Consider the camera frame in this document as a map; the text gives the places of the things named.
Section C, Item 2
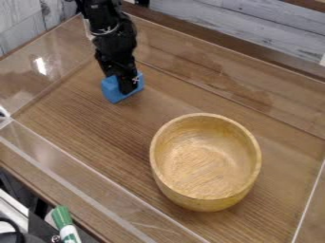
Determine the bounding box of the brown wooden bowl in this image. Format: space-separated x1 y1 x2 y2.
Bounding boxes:
149 113 262 212

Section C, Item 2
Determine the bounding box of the clear acrylic tray wall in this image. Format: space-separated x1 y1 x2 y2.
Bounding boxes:
0 118 208 243

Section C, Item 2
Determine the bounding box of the green and white marker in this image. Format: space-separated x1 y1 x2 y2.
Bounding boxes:
50 205 81 243

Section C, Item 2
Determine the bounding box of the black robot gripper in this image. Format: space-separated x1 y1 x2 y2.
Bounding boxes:
92 22 137 95

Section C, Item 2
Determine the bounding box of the black cable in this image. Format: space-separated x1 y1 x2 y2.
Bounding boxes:
0 217 26 243

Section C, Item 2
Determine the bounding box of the blue foam block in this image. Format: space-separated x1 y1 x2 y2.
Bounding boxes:
101 72 144 103

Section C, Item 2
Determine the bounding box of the clear acrylic corner bracket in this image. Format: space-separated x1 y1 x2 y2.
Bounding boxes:
82 18 93 40

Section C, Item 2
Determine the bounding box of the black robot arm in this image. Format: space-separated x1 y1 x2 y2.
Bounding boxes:
66 0 137 95

